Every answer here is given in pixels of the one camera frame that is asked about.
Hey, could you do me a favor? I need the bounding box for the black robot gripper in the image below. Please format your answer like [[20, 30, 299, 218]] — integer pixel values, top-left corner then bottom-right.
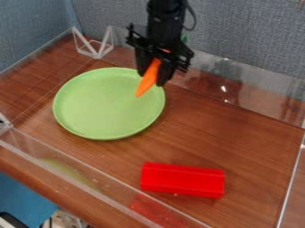
[[126, 24, 194, 86]]

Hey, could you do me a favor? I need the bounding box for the orange toy carrot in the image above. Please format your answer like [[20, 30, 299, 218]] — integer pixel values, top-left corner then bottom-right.
[[136, 58, 160, 97]]

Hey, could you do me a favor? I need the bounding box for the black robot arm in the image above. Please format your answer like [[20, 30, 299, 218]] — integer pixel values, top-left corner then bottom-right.
[[126, 0, 196, 86]]

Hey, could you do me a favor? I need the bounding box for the green round plate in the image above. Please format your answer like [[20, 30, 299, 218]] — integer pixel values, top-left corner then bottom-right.
[[52, 67, 166, 140]]

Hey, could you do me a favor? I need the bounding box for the red rectangular block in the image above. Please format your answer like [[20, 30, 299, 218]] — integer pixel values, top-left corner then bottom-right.
[[140, 162, 225, 199]]

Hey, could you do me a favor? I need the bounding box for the black cable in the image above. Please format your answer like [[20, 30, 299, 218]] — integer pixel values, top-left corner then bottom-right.
[[182, 0, 198, 32]]

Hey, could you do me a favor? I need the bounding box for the clear acrylic enclosure wall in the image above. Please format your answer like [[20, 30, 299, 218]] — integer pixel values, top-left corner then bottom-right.
[[0, 32, 305, 228]]

